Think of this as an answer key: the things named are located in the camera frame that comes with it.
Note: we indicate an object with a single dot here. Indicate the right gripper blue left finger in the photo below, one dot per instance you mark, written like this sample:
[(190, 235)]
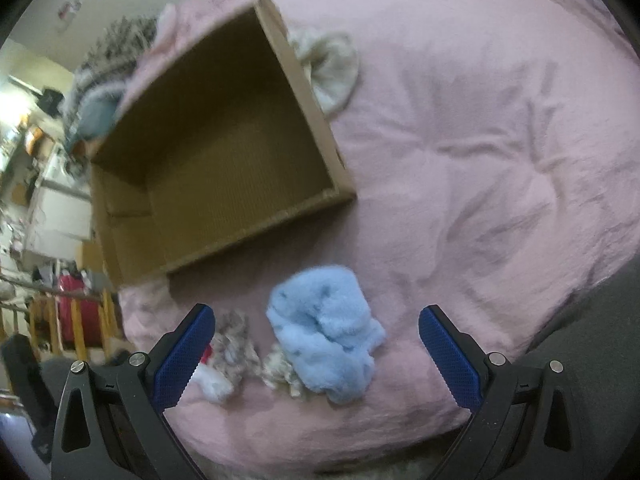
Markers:
[(111, 422)]

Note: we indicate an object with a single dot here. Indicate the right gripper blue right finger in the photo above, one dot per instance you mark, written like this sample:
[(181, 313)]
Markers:
[(523, 422)]

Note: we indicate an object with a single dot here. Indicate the white fluffy item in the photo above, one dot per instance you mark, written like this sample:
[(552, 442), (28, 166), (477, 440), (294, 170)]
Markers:
[(216, 387)]

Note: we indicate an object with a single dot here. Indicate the beige patterned scrunchie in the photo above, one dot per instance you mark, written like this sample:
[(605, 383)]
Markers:
[(234, 354)]

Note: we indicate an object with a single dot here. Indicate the cream ruffled scrunchie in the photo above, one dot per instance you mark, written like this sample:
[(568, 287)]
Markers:
[(278, 373)]

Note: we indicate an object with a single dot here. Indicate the light blue fluffy sock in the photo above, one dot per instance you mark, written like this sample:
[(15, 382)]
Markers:
[(326, 330)]

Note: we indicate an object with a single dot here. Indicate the yellow wooden chair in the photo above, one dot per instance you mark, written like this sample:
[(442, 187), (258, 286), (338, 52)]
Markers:
[(62, 326)]

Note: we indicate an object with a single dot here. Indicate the pink fluffy bedspread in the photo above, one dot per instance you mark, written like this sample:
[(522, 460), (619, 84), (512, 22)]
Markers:
[(494, 145)]

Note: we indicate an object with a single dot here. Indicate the brown cardboard box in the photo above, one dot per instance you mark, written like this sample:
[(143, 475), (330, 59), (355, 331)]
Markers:
[(226, 144)]

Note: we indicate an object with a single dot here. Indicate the striped grey knit blanket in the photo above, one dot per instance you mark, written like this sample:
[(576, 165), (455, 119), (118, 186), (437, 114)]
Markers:
[(107, 67)]

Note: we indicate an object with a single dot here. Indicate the beige fluffy sock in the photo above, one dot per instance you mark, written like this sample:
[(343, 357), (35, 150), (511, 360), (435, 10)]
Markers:
[(330, 62)]

